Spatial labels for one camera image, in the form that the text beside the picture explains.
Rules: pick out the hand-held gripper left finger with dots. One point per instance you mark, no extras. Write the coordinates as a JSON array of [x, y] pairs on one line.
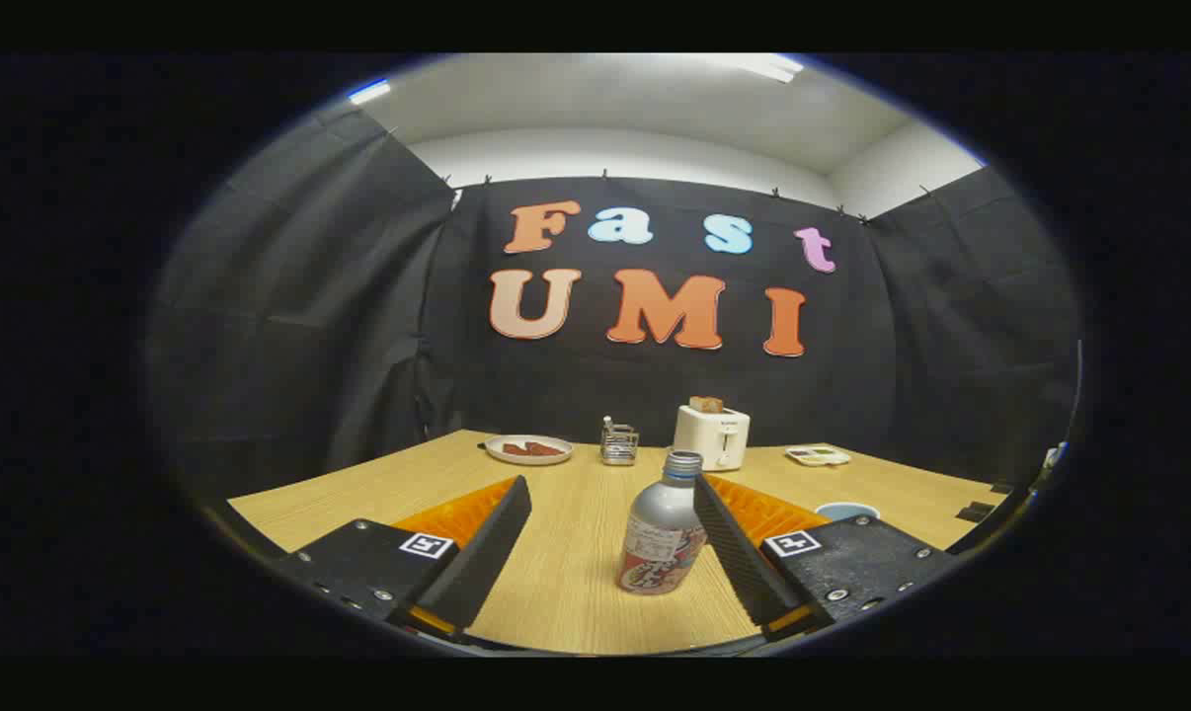
[[487, 553]]

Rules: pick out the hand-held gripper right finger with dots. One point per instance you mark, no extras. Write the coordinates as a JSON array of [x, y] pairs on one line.
[[744, 563]]

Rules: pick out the silver juice bottle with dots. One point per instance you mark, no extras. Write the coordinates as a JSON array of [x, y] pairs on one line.
[[660, 523]]

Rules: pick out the white cup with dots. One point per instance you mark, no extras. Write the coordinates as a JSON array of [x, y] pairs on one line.
[[847, 511]]

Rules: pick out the wooden table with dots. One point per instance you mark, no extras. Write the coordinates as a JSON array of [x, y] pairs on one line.
[[576, 553]]

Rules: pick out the white oval plate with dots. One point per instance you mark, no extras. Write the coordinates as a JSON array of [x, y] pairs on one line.
[[497, 452]]

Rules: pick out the red food pieces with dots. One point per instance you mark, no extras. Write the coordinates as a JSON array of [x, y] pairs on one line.
[[534, 449]]

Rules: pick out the white toaster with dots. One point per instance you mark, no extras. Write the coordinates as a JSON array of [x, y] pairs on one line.
[[709, 439]]

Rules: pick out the small white divided tray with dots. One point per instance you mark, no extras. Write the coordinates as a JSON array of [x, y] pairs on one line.
[[818, 455]]

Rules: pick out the toast slice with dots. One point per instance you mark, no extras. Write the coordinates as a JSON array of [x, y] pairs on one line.
[[706, 404]]

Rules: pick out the black backdrop cloth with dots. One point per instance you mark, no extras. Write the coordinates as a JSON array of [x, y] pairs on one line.
[[655, 385]]

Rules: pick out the ceiling light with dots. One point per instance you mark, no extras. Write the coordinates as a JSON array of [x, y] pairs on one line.
[[768, 66], [369, 92]]

